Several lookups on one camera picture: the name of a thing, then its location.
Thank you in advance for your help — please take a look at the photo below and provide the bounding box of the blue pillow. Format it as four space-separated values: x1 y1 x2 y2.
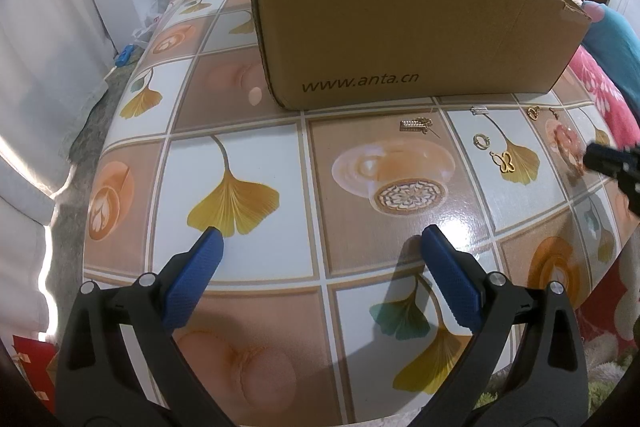
582 0 639 117

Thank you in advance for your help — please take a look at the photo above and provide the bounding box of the gold butterfly pendant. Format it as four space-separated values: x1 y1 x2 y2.
489 150 515 174

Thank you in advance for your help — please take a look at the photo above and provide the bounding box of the brown cardboard box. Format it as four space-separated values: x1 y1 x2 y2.
250 0 590 110

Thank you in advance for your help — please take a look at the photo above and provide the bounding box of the pink floral blanket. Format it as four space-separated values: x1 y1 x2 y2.
568 46 640 148

